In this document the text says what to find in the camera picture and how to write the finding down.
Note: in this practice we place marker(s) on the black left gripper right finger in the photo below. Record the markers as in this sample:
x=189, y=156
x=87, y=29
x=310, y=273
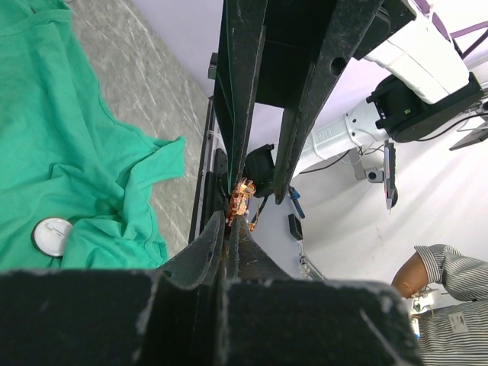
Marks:
x=245, y=259

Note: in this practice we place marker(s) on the aluminium rail frame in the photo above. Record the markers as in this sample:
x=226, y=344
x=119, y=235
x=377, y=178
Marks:
x=212, y=192

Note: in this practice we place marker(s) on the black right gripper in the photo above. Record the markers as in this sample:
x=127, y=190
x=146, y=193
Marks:
x=297, y=44

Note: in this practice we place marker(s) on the white round magnet disc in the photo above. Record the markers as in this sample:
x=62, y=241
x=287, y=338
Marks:
x=50, y=235

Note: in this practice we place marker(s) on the green garment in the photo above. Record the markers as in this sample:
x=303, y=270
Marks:
x=63, y=154

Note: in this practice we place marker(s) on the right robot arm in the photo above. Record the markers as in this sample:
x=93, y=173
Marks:
x=428, y=84

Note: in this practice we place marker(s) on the gold brooch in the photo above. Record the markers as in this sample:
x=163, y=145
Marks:
x=239, y=200

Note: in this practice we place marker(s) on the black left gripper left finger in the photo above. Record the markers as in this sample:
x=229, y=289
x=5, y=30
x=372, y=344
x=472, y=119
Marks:
x=181, y=324

